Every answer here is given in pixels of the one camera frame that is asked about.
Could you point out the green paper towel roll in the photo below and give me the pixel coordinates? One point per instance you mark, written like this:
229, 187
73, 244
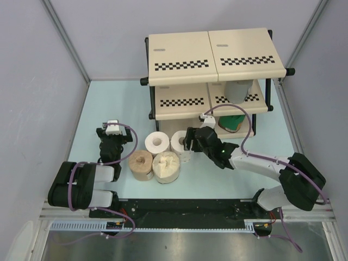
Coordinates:
231, 123

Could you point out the slotted cable duct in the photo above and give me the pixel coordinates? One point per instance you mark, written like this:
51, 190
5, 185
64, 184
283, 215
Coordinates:
113, 226

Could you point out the white pinkish paper roll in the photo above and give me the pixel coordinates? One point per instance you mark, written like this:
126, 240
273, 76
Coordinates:
157, 142

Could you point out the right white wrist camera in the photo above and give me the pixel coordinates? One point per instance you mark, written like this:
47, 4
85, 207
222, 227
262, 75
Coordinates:
207, 121

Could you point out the cream wrapped paper roll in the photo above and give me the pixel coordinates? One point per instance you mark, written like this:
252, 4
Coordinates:
166, 167

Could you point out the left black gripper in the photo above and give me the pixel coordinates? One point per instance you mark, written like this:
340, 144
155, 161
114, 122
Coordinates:
125, 138

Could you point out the grey paper towel roll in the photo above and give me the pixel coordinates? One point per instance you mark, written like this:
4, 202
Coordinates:
237, 91

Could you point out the brown wrapped paper roll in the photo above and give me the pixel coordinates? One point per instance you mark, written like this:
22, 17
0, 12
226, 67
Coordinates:
140, 164

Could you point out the beige three-tier shelf rack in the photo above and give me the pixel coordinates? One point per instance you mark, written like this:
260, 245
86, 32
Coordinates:
187, 75

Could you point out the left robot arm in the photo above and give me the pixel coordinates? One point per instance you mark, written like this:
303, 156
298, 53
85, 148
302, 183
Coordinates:
74, 184

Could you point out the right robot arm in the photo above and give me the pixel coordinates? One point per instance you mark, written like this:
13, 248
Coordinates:
301, 183

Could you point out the white dotted paper roll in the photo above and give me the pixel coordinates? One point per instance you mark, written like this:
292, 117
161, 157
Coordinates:
177, 146

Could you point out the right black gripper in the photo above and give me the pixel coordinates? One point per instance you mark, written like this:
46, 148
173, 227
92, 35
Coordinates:
187, 141

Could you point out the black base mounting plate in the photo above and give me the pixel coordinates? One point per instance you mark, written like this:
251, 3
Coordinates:
231, 208

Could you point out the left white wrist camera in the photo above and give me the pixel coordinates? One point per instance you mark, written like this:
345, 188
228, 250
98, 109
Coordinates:
112, 127

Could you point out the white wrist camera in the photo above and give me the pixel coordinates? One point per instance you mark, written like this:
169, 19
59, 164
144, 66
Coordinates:
207, 121
112, 127

